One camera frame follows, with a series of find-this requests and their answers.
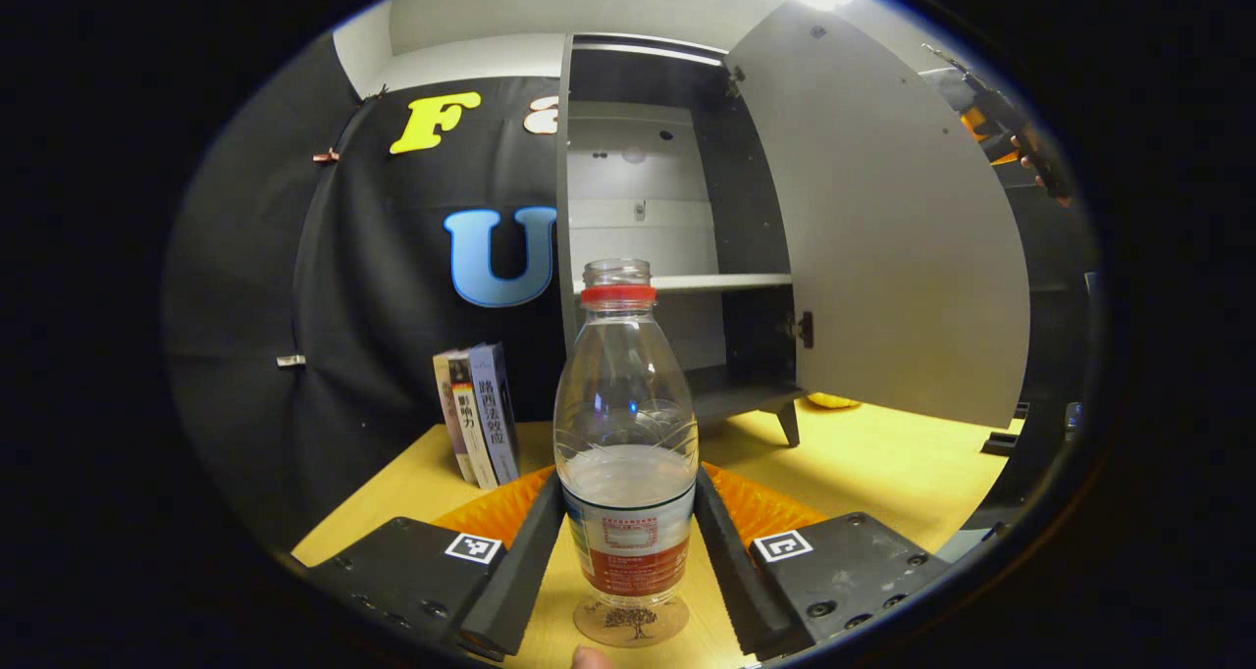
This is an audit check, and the white book orange label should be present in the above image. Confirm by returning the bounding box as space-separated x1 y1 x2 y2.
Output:
449 353 499 490

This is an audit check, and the beige cabinet door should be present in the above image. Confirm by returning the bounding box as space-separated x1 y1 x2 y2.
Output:
724 0 1031 430

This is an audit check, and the black backdrop cloth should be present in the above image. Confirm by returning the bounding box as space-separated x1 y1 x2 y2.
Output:
165 31 1100 552

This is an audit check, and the blue-grey book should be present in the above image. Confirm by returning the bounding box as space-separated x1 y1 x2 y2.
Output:
468 342 522 486

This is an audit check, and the beige book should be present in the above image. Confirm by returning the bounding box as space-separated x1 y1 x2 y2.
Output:
433 349 479 484

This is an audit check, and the clear plastic bottle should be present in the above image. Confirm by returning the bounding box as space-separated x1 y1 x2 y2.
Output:
553 258 701 613

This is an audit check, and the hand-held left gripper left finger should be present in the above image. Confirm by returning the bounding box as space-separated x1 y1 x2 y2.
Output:
294 465 565 662

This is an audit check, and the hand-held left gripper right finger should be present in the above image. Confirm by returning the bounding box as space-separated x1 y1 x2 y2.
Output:
693 461 968 662

